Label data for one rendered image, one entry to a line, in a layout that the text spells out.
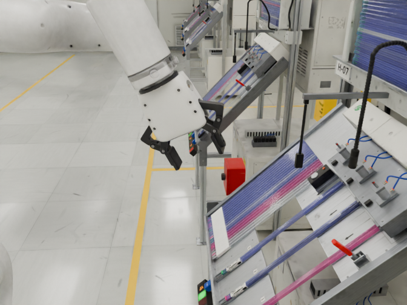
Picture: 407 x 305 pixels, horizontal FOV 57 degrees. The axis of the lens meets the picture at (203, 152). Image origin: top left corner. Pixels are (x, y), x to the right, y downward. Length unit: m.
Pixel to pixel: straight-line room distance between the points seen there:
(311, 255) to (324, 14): 1.27
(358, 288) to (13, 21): 0.88
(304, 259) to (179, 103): 1.10
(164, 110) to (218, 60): 4.83
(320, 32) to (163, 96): 1.68
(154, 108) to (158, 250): 1.99
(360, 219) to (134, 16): 0.77
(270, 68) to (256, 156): 0.55
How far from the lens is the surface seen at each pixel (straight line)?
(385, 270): 0.99
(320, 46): 2.25
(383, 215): 0.97
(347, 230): 1.09
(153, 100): 0.65
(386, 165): 1.08
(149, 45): 0.61
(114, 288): 2.37
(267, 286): 1.15
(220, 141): 0.67
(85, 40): 0.72
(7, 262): 0.98
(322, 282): 1.46
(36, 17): 0.63
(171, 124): 0.66
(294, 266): 1.57
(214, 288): 1.28
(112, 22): 0.62
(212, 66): 5.48
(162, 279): 2.38
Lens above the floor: 1.64
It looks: 25 degrees down
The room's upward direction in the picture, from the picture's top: straight up
